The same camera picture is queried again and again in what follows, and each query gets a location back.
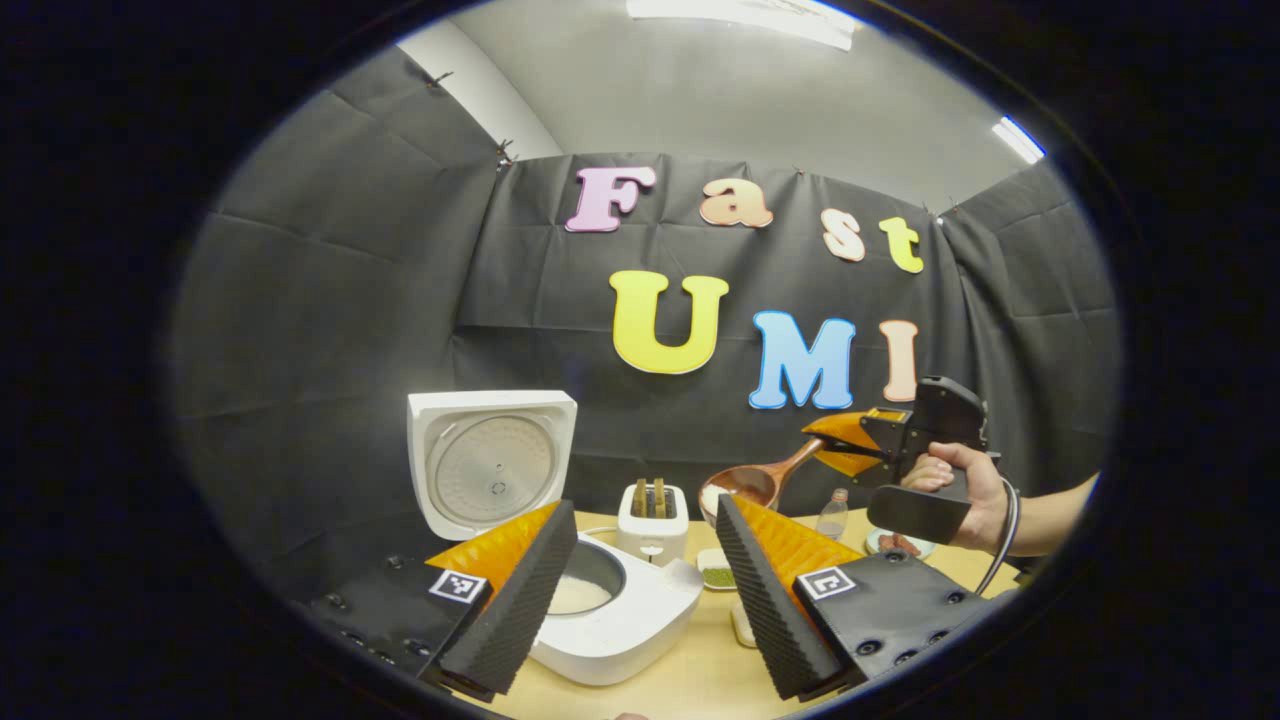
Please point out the white divided dish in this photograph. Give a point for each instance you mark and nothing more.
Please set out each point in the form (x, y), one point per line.
(712, 558)

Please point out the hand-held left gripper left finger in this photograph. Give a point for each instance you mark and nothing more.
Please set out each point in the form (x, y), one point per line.
(515, 610)

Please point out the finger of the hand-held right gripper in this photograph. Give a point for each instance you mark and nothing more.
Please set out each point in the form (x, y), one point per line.
(850, 463)
(850, 430)

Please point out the clear rice container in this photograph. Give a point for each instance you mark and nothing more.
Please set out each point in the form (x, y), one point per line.
(742, 625)

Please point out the clear bottle with red label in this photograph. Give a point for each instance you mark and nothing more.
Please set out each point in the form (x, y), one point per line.
(832, 518)

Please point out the black backdrop cloth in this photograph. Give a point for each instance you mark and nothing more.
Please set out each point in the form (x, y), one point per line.
(320, 300)

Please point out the white rice cooker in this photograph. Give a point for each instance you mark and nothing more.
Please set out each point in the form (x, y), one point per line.
(640, 630)

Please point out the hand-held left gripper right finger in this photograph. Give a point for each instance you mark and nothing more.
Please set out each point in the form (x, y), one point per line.
(770, 600)

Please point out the green mung beans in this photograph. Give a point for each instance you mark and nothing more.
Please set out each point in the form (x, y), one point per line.
(718, 578)

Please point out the red meat slice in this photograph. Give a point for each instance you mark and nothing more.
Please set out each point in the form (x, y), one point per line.
(910, 545)
(890, 544)

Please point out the brown bread slice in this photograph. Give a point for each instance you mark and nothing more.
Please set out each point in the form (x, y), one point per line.
(640, 498)
(660, 497)

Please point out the white toaster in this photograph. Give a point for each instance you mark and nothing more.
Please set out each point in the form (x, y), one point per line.
(652, 545)

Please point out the pale green plate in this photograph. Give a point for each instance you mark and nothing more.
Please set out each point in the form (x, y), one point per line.
(925, 548)

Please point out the brown wooden spoon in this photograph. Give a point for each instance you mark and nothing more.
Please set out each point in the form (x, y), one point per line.
(755, 485)

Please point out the small white rice portion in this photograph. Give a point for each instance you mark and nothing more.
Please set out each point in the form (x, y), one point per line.
(714, 500)

